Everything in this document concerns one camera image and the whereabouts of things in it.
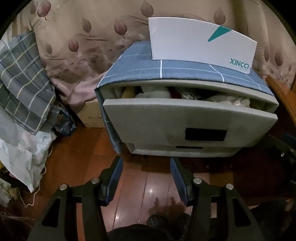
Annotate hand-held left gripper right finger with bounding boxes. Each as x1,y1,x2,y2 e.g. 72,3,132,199
170,157,266,241

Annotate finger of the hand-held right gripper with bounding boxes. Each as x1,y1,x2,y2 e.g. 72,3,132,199
266,134,296,160

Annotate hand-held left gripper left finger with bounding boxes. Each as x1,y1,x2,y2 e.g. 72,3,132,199
26,156,124,241

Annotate pile of clothes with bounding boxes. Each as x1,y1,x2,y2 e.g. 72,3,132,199
113,85,259,108

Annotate white box with teal mark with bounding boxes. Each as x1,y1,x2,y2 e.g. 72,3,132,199
148,17,258,75

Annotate person's dark slipper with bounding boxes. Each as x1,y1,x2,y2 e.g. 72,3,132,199
147,213,167,230

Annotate brown wooden furniture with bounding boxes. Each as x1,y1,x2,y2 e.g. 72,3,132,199
265,75,296,121

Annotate cardboard box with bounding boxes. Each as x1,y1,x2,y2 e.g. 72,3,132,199
76,98,108,129

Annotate dark blue packet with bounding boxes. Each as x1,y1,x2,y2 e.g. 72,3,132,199
53,104,77,137

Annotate white plastic bag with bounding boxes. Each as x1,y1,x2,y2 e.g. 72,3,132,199
0,109,57,193

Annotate blue checked cloth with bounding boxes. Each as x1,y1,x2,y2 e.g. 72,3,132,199
94,41,274,154

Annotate grey plaid quilt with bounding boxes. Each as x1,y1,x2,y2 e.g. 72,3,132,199
0,30,57,136

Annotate leaf print bedsheet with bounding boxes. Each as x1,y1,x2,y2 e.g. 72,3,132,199
9,0,296,116

